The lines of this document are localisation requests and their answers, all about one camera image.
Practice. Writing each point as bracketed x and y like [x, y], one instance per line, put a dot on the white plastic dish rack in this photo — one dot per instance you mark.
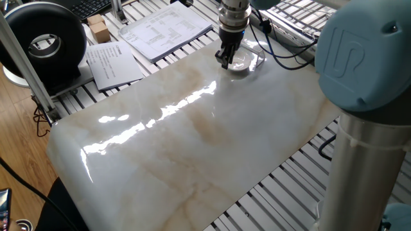
[258, 56]

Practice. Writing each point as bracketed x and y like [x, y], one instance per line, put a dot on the white printed paper sheet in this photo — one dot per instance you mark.
[112, 64]

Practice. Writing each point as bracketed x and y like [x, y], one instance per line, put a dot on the printed table document stack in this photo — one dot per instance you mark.
[163, 29]

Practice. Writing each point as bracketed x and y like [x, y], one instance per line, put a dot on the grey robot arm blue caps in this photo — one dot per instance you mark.
[363, 57]

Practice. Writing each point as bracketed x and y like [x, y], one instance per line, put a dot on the smartphone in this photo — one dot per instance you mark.
[4, 208]

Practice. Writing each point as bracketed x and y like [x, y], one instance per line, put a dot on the marble pattern board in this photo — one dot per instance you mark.
[192, 144]

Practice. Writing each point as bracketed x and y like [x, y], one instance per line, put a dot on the white plate with flower print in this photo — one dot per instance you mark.
[242, 62]

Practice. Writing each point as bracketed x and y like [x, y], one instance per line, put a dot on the aluminium frame beam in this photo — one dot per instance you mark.
[25, 67]

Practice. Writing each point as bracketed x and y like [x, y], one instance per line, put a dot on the short aluminium post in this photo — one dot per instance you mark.
[118, 13]

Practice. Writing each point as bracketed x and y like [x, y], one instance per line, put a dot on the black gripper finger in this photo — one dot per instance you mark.
[232, 53]
[222, 57]

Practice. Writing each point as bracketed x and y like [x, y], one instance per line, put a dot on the dark fabric object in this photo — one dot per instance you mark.
[57, 211]

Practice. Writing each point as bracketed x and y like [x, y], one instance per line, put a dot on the wooden cube block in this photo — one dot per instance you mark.
[95, 19]
[100, 32]

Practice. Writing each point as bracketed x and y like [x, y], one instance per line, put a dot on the black keyboard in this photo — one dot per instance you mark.
[90, 8]

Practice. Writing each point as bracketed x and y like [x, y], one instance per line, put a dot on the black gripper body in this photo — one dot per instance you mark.
[232, 38]

